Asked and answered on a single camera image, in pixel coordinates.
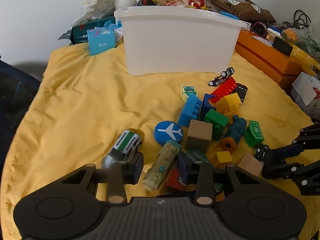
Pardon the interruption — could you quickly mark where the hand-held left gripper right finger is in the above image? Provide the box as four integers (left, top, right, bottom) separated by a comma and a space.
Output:
177, 152, 260, 207

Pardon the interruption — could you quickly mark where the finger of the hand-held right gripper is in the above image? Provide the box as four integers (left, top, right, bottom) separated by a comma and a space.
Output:
265, 122, 320, 167
262, 160, 320, 196

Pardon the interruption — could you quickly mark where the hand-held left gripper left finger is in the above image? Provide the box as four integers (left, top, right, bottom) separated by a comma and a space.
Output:
60, 152, 145, 207

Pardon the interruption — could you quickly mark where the red block with face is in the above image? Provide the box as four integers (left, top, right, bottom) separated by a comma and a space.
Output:
165, 168, 187, 192

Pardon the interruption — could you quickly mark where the beige toy locomotive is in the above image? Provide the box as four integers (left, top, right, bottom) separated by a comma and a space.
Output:
143, 140, 182, 192

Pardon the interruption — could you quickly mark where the green white toy train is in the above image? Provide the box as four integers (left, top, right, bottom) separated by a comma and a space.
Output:
101, 129, 143, 169

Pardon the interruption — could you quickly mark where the wooden wedge block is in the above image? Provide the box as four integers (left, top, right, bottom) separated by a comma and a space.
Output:
237, 153, 264, 177

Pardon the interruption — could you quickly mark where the wooden cube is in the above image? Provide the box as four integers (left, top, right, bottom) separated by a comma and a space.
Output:
185, 120, 213, 154

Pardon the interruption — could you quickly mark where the green patterned block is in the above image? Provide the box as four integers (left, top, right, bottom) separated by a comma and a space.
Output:
244, 120, 264, 147

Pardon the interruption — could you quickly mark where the blue round airplane disc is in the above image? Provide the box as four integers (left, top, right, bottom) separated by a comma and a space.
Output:
154, 121, 184, 146

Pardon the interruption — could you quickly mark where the small yellow cube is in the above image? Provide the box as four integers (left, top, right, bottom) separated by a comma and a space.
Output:
215, 151, 232, 165

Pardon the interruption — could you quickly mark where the teal orange toy figure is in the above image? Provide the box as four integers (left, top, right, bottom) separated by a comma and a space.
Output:
221, 115, 247, 153

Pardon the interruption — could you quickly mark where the green toy brick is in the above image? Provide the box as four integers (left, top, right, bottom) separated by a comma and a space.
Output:
203, 109, 230, 140

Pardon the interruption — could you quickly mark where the blue toy brick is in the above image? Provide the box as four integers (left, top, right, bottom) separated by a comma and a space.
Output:
178, 95, 202, 128

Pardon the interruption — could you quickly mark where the dark blue arch block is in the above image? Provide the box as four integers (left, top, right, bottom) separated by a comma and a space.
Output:
200, 93, 217, 120

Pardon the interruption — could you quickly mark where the frog print block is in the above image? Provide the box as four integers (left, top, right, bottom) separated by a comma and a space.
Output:
181, 85, 198, 102

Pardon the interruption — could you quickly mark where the yellow toy brick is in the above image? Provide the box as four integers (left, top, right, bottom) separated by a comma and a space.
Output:
215, 93, 242, 116

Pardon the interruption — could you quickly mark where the red long toy brick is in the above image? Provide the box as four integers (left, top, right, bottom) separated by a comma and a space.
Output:
210, 77, 238, 104

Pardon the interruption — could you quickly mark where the white black toy police car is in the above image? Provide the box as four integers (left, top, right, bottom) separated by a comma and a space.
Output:
209, 66, 235, 86

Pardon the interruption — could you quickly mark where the white plastic bin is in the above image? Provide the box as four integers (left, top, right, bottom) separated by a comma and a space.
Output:
114, 6, 247, 76

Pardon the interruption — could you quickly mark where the white paper bag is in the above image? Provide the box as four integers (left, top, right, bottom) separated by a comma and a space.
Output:
290, 72, 320, 120

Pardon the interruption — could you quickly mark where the yellow blanket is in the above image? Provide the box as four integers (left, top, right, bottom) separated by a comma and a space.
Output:
1, 42, 319, 240

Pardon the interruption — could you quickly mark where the orange box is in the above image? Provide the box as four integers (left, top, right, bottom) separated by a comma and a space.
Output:
235, 29, 310, 89

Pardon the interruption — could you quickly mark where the small black box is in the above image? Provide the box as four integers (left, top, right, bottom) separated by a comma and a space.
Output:
272, 36, 293, 57

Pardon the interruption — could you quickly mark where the plastic bag with orange fruit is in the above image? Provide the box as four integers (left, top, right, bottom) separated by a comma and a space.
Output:
281, 27, 320, 60

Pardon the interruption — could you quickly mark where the small white box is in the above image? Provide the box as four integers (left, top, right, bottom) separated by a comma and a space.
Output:
266, 27, 282, 37

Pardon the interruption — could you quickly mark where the hair dryer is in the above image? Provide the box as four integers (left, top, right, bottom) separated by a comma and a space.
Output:
251, 21, 269, 37

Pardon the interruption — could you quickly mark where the light blue card box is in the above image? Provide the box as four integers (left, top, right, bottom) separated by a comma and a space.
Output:
87, 27, 117, 56

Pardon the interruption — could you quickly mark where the dark blue fabric chair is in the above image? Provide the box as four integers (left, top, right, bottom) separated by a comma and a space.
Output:
0, 60, 42, 155

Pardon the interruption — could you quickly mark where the dark green tissue pack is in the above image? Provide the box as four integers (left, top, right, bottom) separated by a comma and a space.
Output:
58, 19, 115, 46

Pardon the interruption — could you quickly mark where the brown parcel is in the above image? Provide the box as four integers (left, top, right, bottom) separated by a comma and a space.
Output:
210, 0, 277, 23

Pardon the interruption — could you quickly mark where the white bowl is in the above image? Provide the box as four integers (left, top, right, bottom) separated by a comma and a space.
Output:
114, 0, 137, 10

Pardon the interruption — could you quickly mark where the white plastic bag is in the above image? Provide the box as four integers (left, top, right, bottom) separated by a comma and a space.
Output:
72, 0, 125, 27

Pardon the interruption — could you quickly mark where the black cable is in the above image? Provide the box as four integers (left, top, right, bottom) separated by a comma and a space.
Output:
292, 10, 312, 27

